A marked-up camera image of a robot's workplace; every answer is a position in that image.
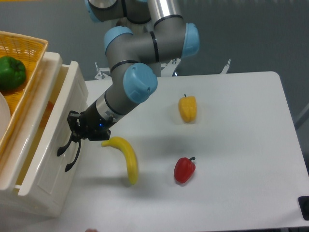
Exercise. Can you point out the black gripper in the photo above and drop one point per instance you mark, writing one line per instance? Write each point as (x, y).
(94, 123)

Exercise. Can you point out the black drawer handle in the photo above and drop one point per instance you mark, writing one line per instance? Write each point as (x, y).
(71, 156)
(63, 149)

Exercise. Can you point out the white top drawer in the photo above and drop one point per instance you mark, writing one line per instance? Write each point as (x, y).
(46, 174)

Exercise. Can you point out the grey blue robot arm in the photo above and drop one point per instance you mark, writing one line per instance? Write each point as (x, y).
(129, 57)

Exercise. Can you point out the triangular pastry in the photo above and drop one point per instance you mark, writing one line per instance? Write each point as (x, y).
(46, 115)

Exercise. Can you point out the yellow banana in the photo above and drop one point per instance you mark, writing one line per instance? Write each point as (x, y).
(131, 160)

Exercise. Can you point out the pink plate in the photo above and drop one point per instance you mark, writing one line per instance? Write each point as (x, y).
(5, 115)

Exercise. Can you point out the green bell pepper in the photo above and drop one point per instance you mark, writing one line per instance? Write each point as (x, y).
(12, 73)

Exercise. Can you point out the yellow woven basket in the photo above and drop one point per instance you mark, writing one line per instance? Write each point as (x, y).
(30, 51)

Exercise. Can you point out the yellow bell pepper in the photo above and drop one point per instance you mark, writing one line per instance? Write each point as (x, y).
(187, 106)

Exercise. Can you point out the red bell pepper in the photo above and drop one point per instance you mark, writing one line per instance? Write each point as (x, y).
(184, 169)

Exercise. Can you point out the black object at table edge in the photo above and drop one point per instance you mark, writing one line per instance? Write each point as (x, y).
(304, 206)

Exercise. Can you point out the white metal base frame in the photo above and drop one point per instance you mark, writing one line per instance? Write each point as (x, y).
(166, 69)

